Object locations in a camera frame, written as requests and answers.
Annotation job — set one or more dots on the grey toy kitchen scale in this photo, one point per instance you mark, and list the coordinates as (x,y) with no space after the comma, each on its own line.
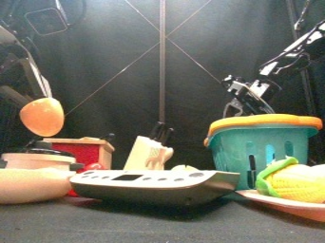
(157,188)

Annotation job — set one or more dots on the pink plate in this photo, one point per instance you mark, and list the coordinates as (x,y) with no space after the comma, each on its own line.
(292,205)

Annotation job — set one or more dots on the teal basket with orange rim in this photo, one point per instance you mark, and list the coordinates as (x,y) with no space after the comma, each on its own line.
(255,148)

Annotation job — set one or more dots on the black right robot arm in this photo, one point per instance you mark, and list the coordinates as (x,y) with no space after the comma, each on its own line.
(296,47)

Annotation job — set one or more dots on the orange round fruit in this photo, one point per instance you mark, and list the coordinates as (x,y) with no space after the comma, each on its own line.
(42,117)

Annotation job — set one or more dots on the red wooden toy box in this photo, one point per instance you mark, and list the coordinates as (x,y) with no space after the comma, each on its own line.
(88,151)

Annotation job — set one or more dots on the grey vertical frame pole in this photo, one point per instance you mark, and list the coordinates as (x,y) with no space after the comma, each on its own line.
(162,60)

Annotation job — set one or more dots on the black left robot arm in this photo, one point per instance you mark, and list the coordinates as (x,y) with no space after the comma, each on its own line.
(70,11)

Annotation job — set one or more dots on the cream toy pot with lid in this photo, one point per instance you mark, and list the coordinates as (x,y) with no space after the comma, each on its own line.
(38,159)

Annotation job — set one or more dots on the cream bowl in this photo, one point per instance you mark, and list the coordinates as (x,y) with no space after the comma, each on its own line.
(31,185)

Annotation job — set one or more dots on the yellow toy corn green husk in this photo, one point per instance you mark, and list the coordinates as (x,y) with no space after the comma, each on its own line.
(292,183)

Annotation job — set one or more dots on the cream toy knife block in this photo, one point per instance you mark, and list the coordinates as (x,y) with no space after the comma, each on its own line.
(148,155)

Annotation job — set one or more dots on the pale yellow toy food piece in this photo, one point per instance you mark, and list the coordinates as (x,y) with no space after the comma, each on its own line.
(185,167)

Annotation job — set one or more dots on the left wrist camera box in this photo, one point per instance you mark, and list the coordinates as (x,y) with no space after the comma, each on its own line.
(45,21)

